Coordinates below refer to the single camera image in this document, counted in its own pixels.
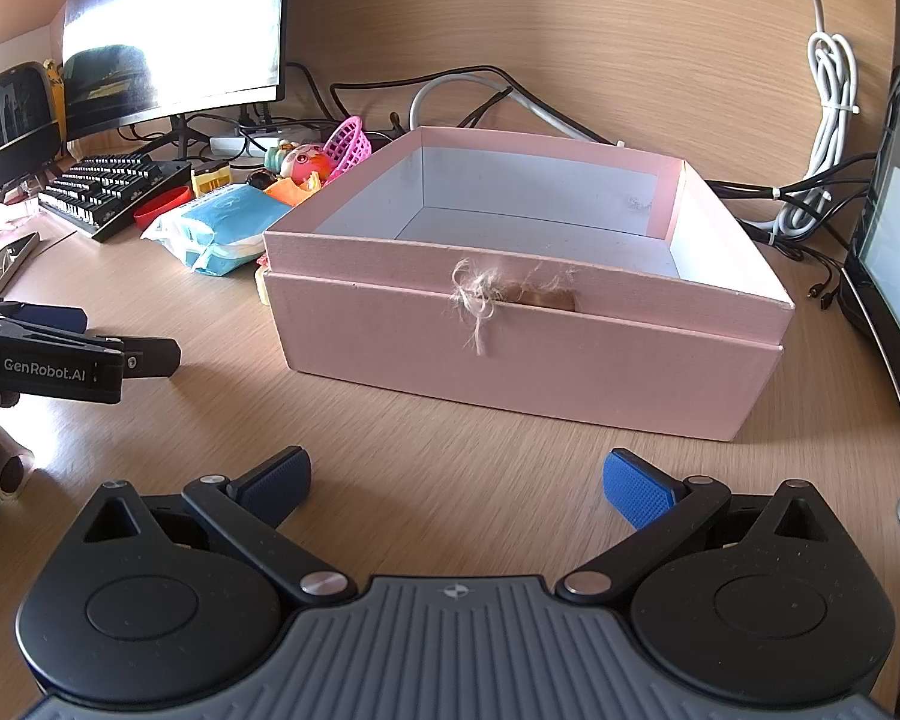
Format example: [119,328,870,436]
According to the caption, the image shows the black keyboard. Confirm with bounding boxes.
[37,152,194,242]

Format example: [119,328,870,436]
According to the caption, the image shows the pink round toy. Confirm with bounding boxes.
[279,144,329,185]

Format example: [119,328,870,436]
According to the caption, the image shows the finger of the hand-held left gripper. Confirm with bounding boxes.
[122,337,183,381]
[0,298,89,335]

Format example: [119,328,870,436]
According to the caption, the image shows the curved computer monitor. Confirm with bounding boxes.
[61,0,290,163]

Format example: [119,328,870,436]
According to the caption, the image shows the black framed screen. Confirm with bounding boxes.
[844,0,900,466]

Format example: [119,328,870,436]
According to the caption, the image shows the white power strip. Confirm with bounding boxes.
[210,127,323,159]

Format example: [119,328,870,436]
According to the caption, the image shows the black cables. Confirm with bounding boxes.
[328,64,515,137]

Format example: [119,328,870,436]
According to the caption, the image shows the blue wet wipes pack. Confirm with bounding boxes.
[141,184,312,276]

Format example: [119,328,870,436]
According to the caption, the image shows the thin audio cable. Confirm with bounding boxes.
[750,225,850,313]

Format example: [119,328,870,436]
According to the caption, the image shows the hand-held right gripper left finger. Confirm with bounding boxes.
[84,447,348,605]

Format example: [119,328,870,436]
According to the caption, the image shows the white cable bundle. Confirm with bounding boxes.
[772,0,865,242]

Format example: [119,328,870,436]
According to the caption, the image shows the red round case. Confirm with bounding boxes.
[133,191,193,230]

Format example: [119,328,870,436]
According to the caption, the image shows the pink cardboard box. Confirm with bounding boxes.
[261,126,796,442]

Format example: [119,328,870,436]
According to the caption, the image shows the black cable bunch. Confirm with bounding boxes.
[705,150,880,202]

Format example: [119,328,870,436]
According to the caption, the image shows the person's left hand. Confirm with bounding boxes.
[0,420,37,502]

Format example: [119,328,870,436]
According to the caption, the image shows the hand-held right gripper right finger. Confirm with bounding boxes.
[557,448,828,604]

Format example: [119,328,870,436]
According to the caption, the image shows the pink plastic basket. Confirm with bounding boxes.
[321,116,370,181]

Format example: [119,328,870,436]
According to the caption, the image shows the orange plastic toy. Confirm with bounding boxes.
[264,172,323,206]

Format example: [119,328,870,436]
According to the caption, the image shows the grey thick cable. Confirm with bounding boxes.
[409,73,625,148]

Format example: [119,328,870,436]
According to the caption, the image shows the wooden desktop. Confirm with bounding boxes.
[0,116,900,691]

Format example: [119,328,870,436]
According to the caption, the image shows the dark flat object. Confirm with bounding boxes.
[0,232,42,295]

